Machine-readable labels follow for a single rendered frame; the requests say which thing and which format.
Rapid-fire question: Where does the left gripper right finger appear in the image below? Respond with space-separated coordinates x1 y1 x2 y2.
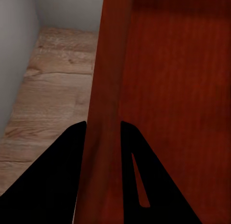
120 121 202 224

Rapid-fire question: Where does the storage box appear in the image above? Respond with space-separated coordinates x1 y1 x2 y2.
73 0 231 224

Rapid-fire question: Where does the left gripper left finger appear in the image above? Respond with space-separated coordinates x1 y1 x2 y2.
0 121 87 224

